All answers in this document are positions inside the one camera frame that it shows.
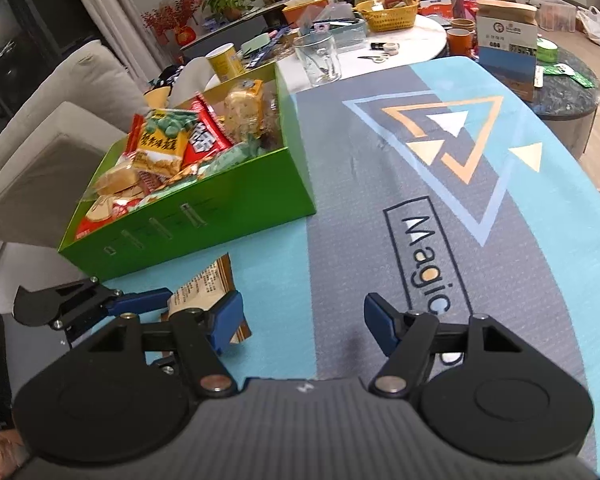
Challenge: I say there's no teal snack packet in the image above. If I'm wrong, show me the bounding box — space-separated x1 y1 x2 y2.
207 140 268 173

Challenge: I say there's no glass mug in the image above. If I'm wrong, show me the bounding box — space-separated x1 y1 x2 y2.
293 30 342 86

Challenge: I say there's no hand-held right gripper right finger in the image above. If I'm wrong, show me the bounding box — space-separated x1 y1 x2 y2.
363 291 527 402

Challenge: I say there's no beige brown snack packet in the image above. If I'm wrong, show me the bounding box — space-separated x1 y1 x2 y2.
160 254 252 345

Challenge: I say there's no clear cracker packet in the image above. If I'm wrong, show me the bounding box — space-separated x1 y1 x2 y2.
222 78 267 143

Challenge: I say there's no yellow green pea packet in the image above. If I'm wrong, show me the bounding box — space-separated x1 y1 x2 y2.
130 109 201 178

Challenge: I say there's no person's left hand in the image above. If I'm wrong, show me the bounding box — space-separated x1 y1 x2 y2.
0 430 31 480

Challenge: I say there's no light grey sofa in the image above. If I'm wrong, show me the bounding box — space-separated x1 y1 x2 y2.
0 40 151 248

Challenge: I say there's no blue grey plastic container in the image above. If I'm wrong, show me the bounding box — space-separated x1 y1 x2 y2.
300 17 368 41

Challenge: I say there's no dark window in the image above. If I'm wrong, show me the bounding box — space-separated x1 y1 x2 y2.
0 0 81 126

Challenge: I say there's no mint green lid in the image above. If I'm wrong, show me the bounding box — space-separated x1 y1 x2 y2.
241 32 274 54

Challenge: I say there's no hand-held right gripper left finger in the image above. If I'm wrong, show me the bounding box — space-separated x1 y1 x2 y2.
87 290 246 402

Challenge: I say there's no red snack packet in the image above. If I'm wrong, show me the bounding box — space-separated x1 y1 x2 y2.
74 205 112 240

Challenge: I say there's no round pastry packet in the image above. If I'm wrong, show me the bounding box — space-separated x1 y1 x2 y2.
85 194 131 223

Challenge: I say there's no blue snack bag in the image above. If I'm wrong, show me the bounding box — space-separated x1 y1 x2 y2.
247 35 301 68

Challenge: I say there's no printed blue grey mat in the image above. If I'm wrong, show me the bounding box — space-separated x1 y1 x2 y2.
2 55 600 480

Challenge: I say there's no white round coffee table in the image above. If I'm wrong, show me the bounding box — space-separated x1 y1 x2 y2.
205 12 448 91

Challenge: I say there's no orange tissue box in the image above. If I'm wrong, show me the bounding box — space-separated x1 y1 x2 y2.
281 0 329 28

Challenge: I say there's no dark marble round table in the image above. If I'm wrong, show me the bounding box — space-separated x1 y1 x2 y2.
475 35 600 161

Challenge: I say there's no clear storage bin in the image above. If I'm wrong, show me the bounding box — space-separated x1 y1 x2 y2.
537 1 579 32

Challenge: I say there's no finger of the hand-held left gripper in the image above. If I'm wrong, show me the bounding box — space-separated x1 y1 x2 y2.
150 354 182 377
12 276 175 341

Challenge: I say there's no red packet white lettering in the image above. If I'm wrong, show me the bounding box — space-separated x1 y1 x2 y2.
180 92 234 166

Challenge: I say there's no green tape roll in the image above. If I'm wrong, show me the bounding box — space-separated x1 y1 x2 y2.
536 37 562 64

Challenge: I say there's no yellow canister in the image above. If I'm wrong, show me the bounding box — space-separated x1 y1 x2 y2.
206 44 246 82

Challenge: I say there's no green cardboard box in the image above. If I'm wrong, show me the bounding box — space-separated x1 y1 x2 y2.
57 62 316 281

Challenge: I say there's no yellow woven basket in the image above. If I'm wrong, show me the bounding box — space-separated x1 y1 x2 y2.
354 0 421 32

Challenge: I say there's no white curtain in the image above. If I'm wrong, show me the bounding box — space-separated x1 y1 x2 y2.
60 0 153 91

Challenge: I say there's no orange cup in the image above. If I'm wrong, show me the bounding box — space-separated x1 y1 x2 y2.
446 18 477 57

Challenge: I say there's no clear bun packet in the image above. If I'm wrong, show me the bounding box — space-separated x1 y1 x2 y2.
94 160 143 197

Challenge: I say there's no red flower arrangement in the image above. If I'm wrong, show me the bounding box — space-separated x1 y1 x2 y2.
141 0 206 46

